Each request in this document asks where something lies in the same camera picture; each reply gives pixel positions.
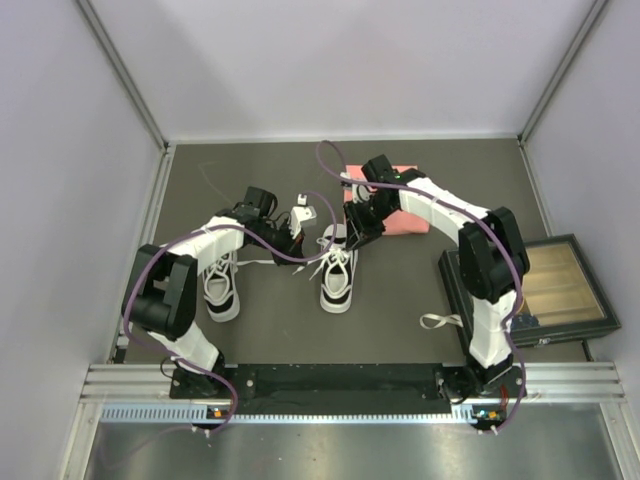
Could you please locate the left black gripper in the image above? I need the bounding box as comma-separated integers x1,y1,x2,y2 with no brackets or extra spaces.
251,217,307,267

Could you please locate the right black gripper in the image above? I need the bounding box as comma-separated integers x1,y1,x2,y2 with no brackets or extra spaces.
343,196,397,252

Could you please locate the black white sneaker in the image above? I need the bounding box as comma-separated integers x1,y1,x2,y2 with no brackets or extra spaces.
310,223,358,314
202,252,274,323

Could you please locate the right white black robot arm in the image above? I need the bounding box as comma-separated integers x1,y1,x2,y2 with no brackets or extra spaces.
340,155,530,396

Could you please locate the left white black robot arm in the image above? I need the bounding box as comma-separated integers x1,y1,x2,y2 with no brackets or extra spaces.
122,187,316,397

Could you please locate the pink folded cloth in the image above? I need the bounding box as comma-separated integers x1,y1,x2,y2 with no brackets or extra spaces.
341,164,430,236

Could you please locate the loose white shoelace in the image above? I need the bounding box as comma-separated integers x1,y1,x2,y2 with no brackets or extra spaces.
419,313,463,330

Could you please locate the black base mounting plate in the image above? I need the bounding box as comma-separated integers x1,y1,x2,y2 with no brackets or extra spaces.
169,363,530,415

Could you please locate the black glass-lid display box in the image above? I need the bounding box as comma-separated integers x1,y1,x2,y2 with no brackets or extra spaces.
438,233,623,349

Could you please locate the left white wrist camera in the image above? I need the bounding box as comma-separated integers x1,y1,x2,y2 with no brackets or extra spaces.
289,194,317,238

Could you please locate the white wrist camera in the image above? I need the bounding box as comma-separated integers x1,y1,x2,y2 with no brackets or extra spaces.
289,194,317,238
340,171,371,203

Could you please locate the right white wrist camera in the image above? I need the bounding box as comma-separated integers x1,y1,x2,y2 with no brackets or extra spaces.
340,171,371,203

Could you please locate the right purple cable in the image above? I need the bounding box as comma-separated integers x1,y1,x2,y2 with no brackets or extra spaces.
317,139,529,436

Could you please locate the grey slotted cable duct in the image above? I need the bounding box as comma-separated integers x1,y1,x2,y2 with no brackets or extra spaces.
99,403,506,425

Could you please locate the aluminium extrusion rail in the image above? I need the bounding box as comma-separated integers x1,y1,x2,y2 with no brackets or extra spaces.
80,362,626,403

